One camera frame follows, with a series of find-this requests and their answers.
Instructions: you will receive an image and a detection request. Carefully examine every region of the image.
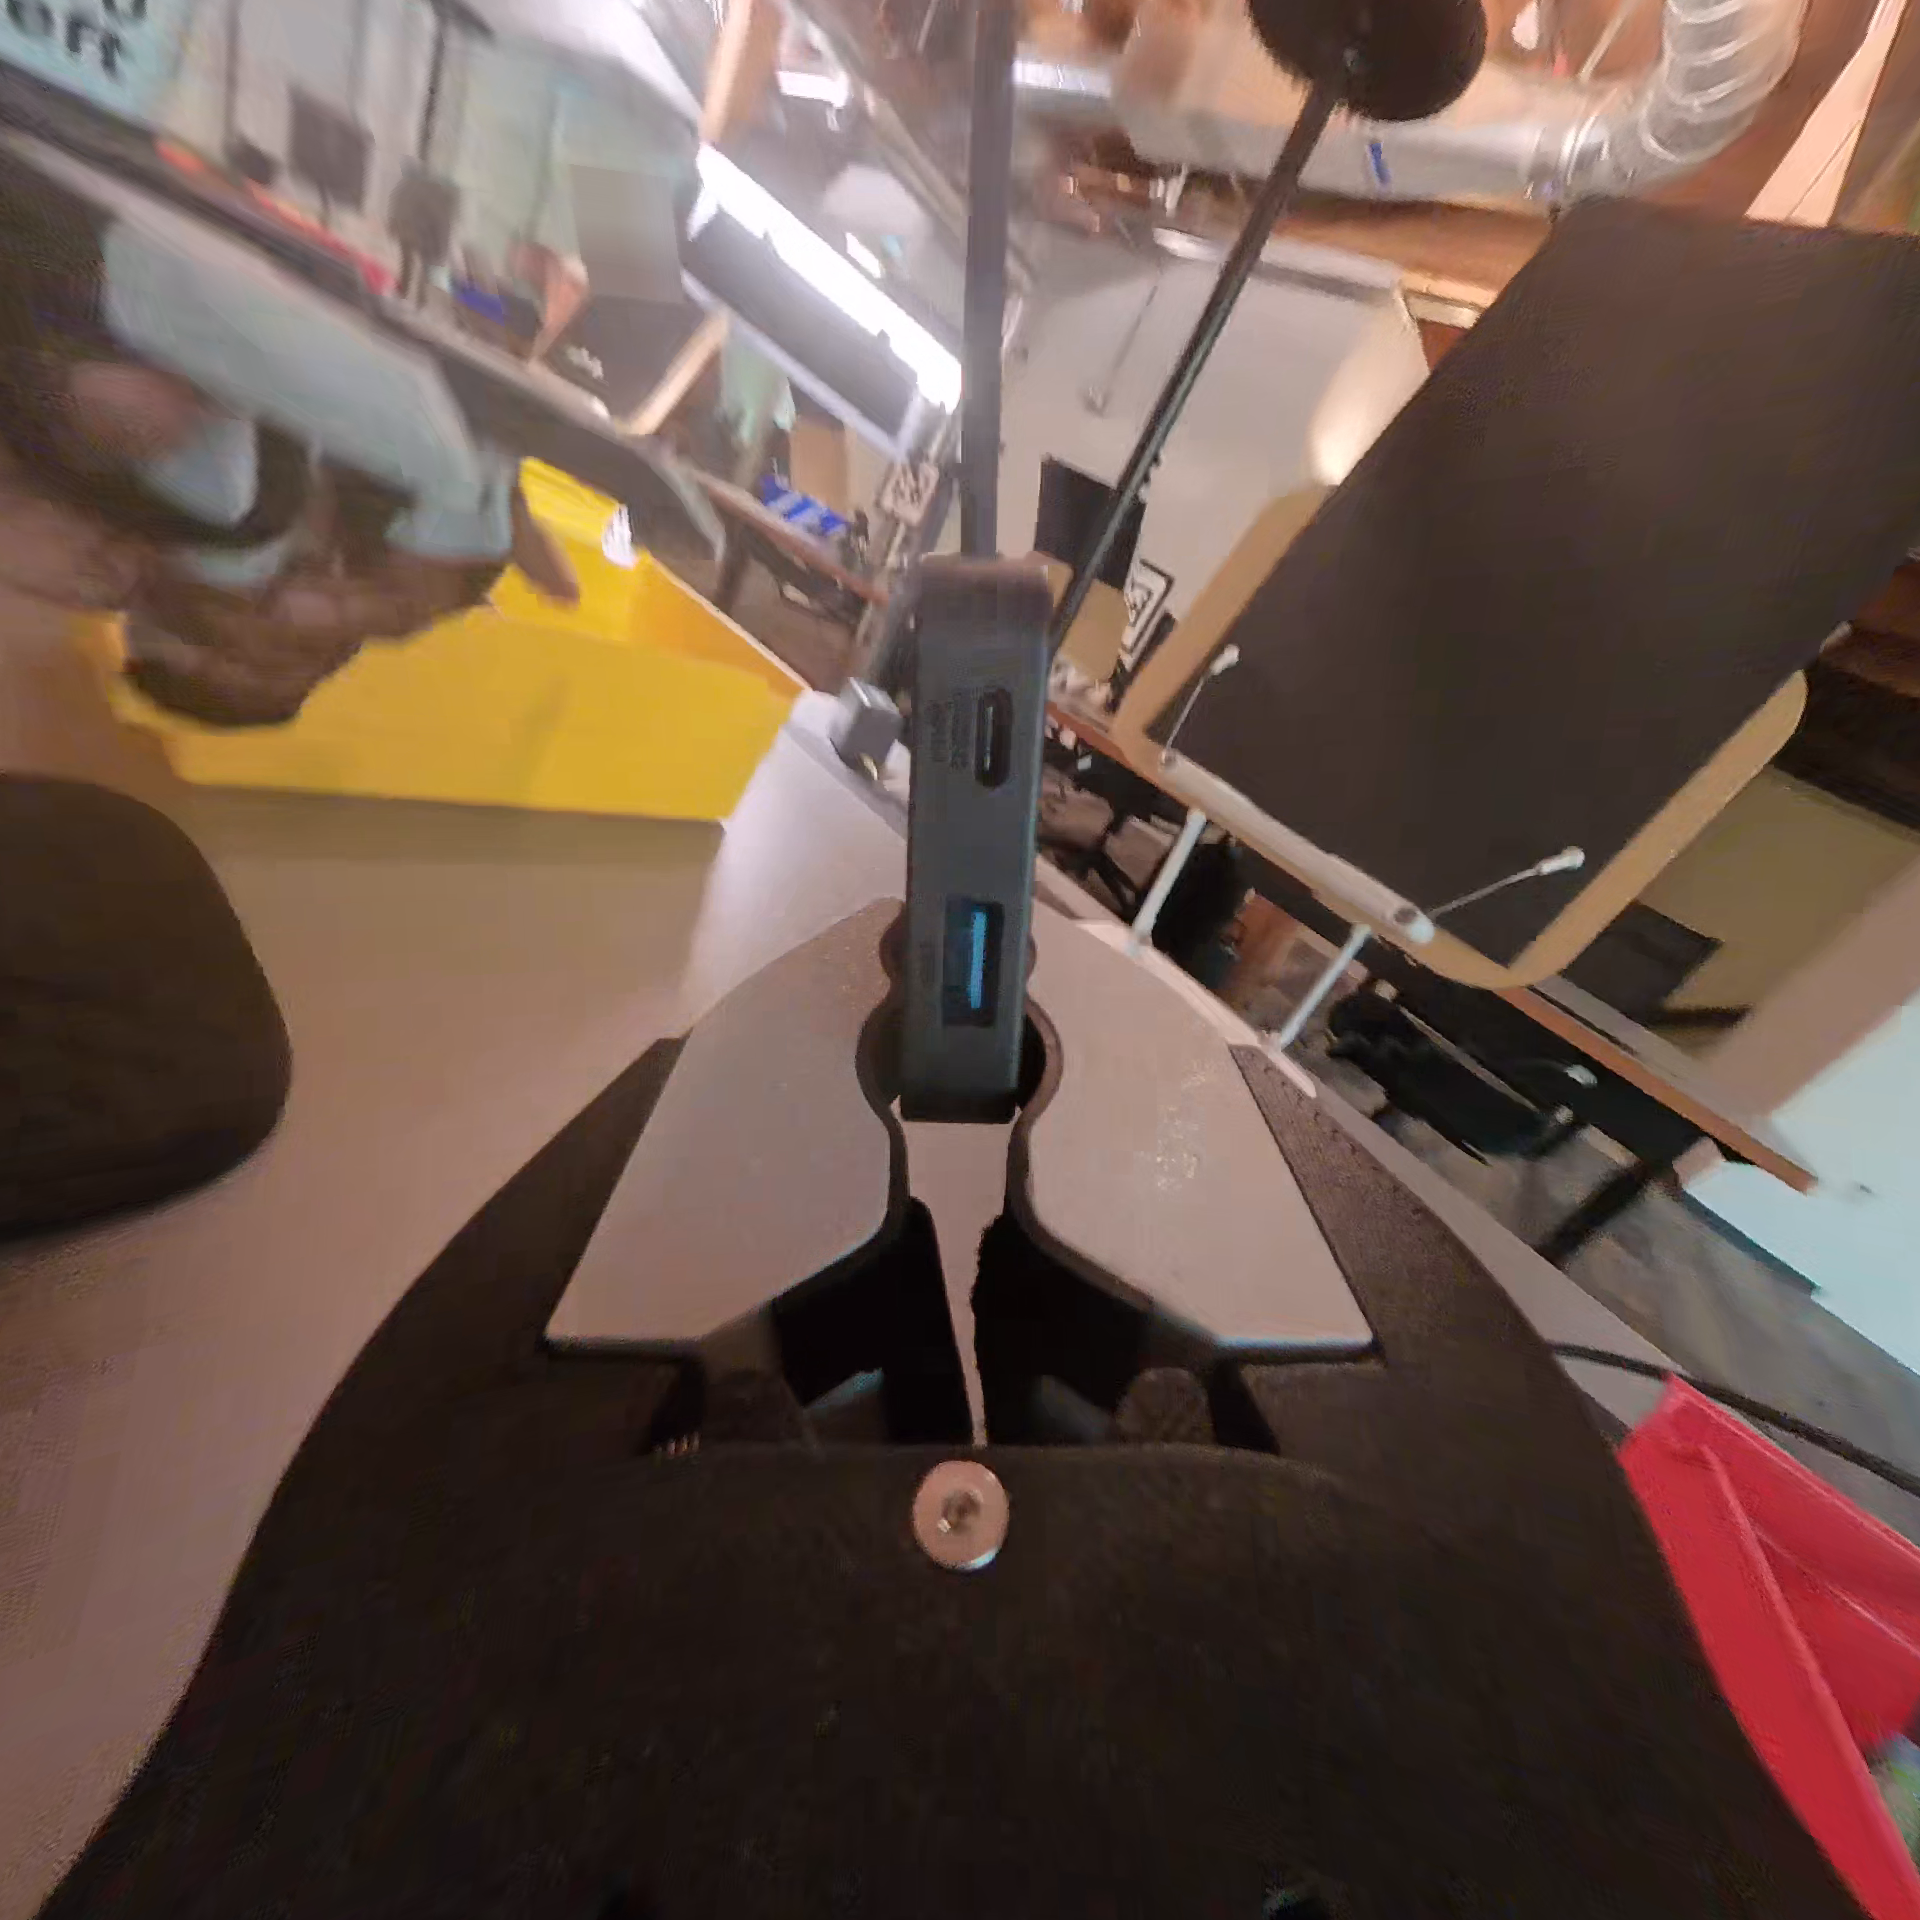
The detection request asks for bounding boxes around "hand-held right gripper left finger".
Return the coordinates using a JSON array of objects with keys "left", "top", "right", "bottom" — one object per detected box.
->
[{"left": 545, "top": 897, "right": 918, "bottom": 1349}]

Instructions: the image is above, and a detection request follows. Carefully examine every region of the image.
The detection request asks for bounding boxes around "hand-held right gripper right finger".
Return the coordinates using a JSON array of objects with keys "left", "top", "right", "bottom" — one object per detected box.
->
[{"left": 1009, "top": 907, "right": 1378, "bottom": 1356}]

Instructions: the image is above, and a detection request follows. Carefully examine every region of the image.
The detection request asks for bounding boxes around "grey adapter hub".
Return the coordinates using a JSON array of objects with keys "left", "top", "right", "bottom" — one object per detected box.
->
[{"left": 896, "top": 551, "right": 1056, "bottom": 1125}]

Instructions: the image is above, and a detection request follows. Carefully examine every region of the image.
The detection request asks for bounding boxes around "red plastic bin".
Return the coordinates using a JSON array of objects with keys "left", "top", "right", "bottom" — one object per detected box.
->
[{"left": 1617, "top": 1372, "right": 1920, "bottom": 1920}]

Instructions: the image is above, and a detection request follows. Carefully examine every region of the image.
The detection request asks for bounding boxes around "person's left hand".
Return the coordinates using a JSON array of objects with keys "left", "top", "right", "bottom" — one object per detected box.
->
[{"left": 120, "top": 517, "right": 588, "bottom": 731}]

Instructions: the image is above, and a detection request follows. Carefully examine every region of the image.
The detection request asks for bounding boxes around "yellow plastic bin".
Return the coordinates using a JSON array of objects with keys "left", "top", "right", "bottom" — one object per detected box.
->
[{"left": 90, "top": 458, "right": 811, "bottom": 825}]

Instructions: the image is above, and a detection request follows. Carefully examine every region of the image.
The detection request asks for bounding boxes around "small grey cube adapter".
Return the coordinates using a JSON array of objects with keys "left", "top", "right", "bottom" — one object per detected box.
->
[{"left": 828, "top": 674, "right": 910, "bottom": 783}]

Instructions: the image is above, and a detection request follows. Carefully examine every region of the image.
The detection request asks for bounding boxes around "wooden edge background desk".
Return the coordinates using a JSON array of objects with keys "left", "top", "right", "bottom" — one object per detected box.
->
[
  {"left": 1050, "top": 697, "right": 1825, "bottom": 1261},
  {"left": 681, "top": 464, "right": 903, "bottom": 618}
]

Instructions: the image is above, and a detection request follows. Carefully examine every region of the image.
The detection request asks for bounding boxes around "long ceiling light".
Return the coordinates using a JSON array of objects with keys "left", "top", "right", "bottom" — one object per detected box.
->
[{"left": 681, "top": 141, "right": 963, "bottom": 413}]

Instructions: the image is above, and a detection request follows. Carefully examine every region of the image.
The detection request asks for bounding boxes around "person's printed black hoodie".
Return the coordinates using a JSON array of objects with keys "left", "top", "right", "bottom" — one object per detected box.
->
[{"left": 0, "top": 772, "right": 298, "bottom": 1248}]

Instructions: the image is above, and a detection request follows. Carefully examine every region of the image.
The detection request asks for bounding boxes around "black stand pole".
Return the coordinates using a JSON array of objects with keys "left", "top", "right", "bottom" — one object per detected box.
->
[{"left": 961, "top": 0, "right": 1023, "bottom": 561}]

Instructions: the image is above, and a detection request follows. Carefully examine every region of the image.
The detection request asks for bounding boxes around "black framed tag sign board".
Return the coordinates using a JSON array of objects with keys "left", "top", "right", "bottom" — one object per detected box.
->
[{"left": 1119, "top": 195, "right": 1920, "bottom": 992}]

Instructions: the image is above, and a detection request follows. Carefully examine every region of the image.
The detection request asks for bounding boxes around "black pole with round end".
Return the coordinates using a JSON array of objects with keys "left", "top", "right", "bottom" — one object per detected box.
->
[{"left": 1048, "top": 0, "right": 1491, "bottom": 641}]

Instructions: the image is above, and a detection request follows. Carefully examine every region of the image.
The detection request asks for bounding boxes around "pale lettered wall sign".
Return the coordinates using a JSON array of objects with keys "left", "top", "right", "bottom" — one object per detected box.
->
[{"left": 0, "top": 0, "right": 196, "bottom": 121}]

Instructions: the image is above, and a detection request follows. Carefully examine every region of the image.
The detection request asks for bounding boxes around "silver ceiling duct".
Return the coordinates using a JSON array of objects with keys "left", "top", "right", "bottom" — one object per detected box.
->
[{"left": 1019, "top": 0, "right": 1817, "bottom": 197}]

